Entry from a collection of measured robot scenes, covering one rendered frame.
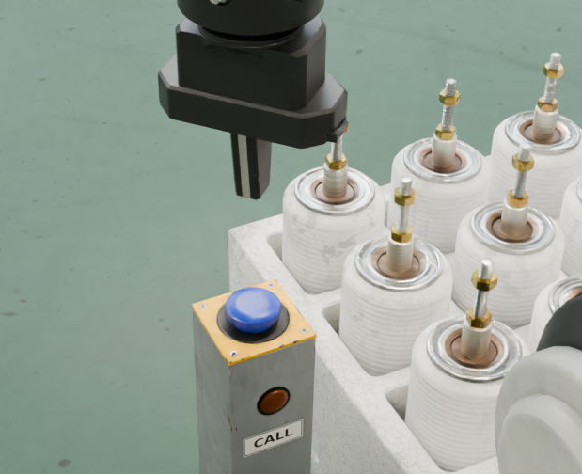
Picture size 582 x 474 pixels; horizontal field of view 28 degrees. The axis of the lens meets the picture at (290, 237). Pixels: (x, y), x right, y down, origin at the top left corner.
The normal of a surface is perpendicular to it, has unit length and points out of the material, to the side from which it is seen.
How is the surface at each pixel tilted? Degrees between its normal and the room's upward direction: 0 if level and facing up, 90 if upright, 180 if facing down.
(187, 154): 0
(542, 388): 90
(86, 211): 0
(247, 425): 90
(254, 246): 0
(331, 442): 90
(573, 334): 56
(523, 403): 62
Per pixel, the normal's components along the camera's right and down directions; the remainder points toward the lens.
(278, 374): 0.44, 0.55
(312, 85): 0.93, 0.24
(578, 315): -0.82, -0.52
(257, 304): 0.01, -0.79
